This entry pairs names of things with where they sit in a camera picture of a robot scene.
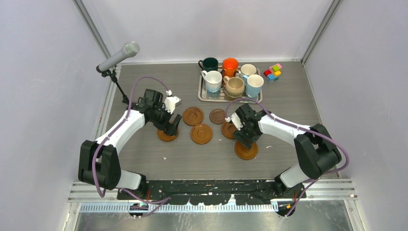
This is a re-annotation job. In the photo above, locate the light blue mug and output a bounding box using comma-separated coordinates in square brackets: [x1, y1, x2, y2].
[242, 74, 264, 98]

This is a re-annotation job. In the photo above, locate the beige mug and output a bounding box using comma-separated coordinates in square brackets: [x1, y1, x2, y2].
[223, 76, 245, 98]

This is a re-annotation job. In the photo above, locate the colourful block puzzle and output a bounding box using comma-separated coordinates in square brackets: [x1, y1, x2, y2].
[263, 63, 282, 81]

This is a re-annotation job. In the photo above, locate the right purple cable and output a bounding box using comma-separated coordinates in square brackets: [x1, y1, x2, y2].
[225, 98, 350, 218]

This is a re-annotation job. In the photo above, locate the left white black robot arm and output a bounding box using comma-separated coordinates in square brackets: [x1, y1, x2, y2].
[78, 89, 182, 199]

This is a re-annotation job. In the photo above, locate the dark green mug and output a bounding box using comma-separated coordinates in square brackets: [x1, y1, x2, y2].
[198, 57, 218, 72]

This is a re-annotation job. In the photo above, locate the white blue mug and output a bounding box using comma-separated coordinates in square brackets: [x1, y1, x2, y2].
[201, 70, 223, 93]

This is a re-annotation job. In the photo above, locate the cream white mug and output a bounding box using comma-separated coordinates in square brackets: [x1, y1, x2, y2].
[239, 64, 258, 77]

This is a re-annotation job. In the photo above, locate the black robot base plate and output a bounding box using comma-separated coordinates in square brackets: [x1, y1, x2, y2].
[117, 180, 304, 205]

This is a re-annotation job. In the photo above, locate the dark wooden coaster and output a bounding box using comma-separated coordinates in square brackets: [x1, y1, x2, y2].
[209, 108, 226, 124]

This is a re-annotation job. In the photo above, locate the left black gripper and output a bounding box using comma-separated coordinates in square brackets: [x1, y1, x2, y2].
[150, 102, 181, 136]

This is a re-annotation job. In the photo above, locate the orange brown coaster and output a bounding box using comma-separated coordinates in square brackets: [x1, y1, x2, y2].
[234, 142, 258, 160]
[156, 129, 179, 142]

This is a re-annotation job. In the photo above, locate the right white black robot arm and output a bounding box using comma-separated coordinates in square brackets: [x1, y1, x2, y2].
[225, 104, 342, 198]

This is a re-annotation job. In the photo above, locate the orange mug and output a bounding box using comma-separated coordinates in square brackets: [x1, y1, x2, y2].
[221, 58, 239, 77]

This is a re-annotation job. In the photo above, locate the metal tray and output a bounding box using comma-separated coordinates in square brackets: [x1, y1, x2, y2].
[197, 66, 264, 104]

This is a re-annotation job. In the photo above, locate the orange brown coaster front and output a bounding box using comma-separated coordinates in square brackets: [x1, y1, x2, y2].
[234, 142, 258, 160]

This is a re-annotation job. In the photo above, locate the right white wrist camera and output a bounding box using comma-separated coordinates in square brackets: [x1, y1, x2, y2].
[225, 113, 243, 130]

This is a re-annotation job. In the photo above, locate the grey microphone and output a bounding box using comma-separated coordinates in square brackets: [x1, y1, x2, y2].
[96, 41, 140, 73]

